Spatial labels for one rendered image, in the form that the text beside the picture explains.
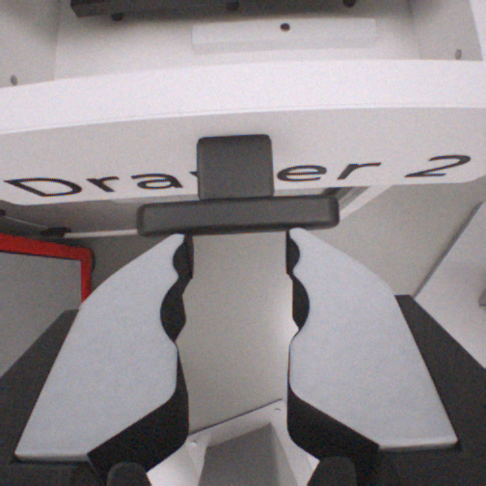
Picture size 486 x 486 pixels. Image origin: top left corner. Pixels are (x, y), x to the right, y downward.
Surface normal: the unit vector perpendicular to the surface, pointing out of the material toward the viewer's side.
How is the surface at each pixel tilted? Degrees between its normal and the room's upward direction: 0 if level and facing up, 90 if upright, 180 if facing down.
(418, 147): 90
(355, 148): 90
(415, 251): 0
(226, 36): 0
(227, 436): 0
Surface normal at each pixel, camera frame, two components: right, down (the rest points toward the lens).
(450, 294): -0.09, -0.15
